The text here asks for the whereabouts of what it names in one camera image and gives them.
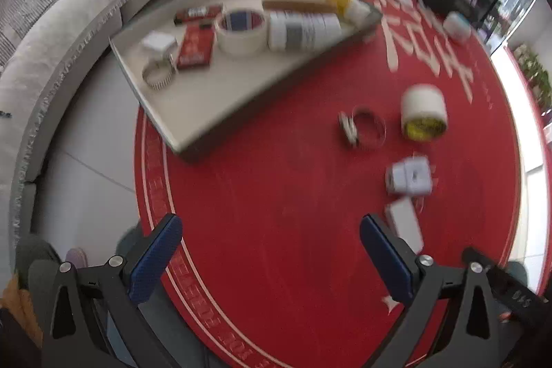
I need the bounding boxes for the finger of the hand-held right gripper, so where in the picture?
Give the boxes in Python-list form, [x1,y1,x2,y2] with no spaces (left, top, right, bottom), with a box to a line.
[463,247,502,279]

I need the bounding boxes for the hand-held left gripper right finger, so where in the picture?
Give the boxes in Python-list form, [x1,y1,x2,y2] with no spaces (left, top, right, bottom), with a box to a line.
[359,215,515,368]

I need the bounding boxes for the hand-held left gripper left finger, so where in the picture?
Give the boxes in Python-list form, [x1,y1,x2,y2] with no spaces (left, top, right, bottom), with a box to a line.
[41,213,183,368]

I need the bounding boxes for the grey tray with white inside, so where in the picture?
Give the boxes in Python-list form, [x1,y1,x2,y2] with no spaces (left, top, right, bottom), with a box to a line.
[109,0,383,162]

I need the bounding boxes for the metal hose clamp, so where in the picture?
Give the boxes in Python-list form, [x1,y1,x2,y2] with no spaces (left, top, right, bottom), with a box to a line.
[338,105,387,151]
[142,59,176,92]

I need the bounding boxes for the white rectangular block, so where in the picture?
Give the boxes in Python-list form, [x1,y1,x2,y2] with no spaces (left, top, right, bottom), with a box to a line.
[383,196,426,255]
[141,30,179,54]

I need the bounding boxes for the large white bottle grey label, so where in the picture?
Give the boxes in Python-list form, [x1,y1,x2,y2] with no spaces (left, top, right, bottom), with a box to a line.
[267,11,344,52]

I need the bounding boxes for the patterned dark red card box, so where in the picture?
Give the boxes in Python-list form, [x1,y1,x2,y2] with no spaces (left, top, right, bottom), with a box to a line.
[173,4,224,26]

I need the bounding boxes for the small white bottle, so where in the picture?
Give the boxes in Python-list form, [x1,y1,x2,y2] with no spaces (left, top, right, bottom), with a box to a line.
[324,0,372,24]

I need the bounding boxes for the pink slipper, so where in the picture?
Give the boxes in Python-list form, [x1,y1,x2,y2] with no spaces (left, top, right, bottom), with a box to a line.
[64,248,89,271]

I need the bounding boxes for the white power plug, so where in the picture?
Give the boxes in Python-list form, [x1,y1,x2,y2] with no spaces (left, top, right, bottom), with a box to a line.
[385,155,436,197]

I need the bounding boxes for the white tape roll yellow core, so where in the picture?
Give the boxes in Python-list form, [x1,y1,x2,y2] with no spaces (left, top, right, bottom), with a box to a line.
[400,84,450,143]

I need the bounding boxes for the potted green plants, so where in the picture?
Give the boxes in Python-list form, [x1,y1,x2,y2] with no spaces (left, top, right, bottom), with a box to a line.
[513,44,552,110]

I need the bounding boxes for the small red box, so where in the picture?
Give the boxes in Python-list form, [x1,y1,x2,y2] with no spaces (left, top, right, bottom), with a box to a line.
[176,22,217,71]

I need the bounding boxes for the white jar teal lid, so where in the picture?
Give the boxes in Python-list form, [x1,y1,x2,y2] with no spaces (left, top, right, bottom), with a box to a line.
[442,11,472,43]

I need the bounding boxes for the white tape roll blue core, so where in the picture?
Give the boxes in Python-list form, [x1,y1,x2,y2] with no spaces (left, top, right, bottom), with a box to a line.
[214,8,269,58]

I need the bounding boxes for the grey white covered sofa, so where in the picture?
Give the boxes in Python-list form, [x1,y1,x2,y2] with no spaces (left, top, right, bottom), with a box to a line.
[0,0,236,196]

